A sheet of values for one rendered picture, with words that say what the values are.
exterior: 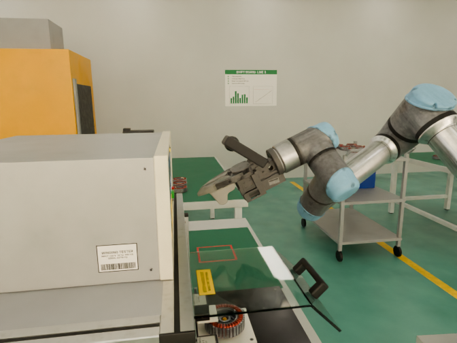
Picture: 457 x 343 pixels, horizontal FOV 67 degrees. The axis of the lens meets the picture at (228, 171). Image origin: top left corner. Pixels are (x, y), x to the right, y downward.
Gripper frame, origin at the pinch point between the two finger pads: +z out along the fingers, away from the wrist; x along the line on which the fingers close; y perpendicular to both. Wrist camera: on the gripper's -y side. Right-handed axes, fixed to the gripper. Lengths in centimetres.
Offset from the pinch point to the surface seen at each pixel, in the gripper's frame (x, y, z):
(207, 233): 81, 43, 11
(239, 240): 70, 49, -2
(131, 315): -37.8, 1.4, 14.3
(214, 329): -1.0, 35.4, 13.7
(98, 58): 511, -131, 74
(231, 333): -2.0, 37.9, 10.1
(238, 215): 140, 65, -8
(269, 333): 0.2, 45.4, 1.5
